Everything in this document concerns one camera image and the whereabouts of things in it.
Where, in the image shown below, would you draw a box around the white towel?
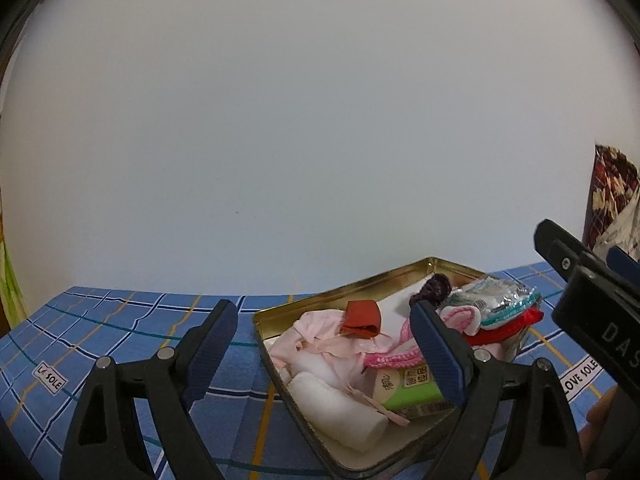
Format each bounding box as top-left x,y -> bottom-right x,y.
290,370 -> 391,451

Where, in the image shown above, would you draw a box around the green tissue pack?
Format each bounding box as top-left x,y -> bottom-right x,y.
375,362 -> 457,411

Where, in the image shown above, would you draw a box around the red floral patterned cloth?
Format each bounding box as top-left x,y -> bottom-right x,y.
582,144 -> 640,251

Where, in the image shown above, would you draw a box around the cotton swab pack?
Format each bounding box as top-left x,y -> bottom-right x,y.
450,280 -> 543,331

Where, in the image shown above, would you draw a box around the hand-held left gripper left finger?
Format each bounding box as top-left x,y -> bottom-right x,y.
62,299 -> 239,480

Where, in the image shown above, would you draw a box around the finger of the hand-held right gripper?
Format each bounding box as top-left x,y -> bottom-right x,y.
534,219 -> 608,283
607,246 -> 640,286

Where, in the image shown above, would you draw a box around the green yellow hanging cloth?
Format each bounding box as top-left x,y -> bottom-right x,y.
0,230 -> 23,331

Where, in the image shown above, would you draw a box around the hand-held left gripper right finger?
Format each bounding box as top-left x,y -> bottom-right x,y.
409,300 -> 586,480

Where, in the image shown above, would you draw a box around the white gauze cloth pink edging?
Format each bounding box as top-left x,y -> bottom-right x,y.
362,317 -> 426,371

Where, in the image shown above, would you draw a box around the small orange-red cloth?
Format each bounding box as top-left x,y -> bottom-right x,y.
340,300 -> 383,341

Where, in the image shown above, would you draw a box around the blue plaid bed sheet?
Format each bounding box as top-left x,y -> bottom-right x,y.
0,260 -> 621,480

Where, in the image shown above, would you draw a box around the gold metal tin box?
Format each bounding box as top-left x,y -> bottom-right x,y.
251,256 -> 543,478

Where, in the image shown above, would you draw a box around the pale pink cloth garment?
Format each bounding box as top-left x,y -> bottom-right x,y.
272,310 -> 396,401

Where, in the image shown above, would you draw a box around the red embroidered drawstring pouch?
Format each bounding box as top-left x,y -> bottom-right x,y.
467,307 -> 544,347

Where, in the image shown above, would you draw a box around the dark brown hair scrunchie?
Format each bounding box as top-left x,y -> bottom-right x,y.
409,272 -> 454,309

